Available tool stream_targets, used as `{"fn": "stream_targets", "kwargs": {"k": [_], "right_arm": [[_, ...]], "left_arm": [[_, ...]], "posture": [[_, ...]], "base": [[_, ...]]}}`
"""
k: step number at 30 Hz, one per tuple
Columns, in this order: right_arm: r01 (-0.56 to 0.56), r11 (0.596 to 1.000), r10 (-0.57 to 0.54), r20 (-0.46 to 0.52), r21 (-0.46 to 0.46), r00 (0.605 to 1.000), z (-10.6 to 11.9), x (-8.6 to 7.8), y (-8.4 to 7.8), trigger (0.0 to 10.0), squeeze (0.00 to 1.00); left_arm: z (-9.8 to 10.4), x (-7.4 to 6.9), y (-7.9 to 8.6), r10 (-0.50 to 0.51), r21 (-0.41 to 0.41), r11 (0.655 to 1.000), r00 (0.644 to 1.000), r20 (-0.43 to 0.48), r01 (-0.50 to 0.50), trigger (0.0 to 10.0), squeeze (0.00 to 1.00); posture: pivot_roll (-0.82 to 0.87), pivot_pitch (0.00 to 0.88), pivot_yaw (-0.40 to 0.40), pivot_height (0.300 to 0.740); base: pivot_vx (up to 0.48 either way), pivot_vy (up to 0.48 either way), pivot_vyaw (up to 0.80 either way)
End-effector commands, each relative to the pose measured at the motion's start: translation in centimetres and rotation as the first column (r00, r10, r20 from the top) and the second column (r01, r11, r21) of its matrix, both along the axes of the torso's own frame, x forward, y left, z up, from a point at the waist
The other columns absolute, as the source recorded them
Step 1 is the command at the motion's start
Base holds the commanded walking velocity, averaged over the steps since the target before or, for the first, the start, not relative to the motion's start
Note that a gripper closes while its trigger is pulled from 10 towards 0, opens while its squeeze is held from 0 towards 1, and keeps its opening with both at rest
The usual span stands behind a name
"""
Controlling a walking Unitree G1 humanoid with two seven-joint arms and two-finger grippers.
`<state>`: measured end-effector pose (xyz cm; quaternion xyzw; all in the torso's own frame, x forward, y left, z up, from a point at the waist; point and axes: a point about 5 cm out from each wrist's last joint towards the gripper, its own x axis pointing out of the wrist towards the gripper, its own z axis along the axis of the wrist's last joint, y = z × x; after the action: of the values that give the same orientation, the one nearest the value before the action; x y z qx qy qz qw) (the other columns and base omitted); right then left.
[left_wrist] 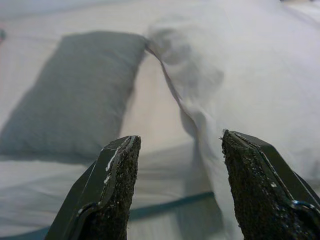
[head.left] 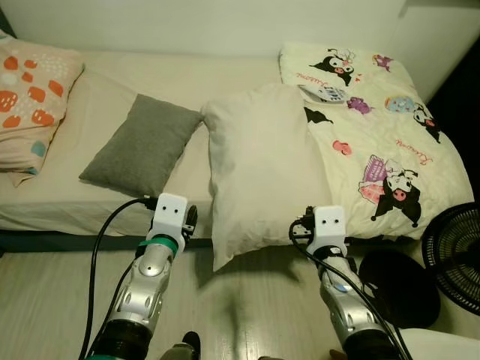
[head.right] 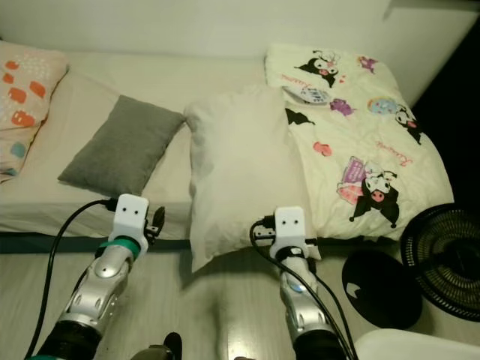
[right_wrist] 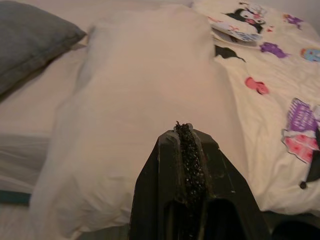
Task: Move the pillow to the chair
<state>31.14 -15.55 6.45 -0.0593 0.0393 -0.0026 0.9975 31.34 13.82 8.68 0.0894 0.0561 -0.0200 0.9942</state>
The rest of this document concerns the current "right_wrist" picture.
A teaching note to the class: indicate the grey pillow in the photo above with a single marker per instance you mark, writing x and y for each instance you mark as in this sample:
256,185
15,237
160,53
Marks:
30,42

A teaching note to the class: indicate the teal bed edge strip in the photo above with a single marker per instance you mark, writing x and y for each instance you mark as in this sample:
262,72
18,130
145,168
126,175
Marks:
12,197

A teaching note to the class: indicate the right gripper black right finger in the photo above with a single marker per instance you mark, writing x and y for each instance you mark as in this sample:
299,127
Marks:
225,200

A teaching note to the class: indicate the white pillow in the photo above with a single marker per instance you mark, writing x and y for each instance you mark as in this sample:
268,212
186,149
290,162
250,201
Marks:
137,75

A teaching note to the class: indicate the white bed sheet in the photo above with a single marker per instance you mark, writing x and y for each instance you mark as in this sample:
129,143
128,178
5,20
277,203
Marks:
25,120

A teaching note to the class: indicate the cartoon print duvet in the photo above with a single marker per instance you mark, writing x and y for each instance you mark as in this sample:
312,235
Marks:
275,75

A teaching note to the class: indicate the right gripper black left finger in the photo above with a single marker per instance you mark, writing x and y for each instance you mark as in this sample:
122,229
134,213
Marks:
155,190

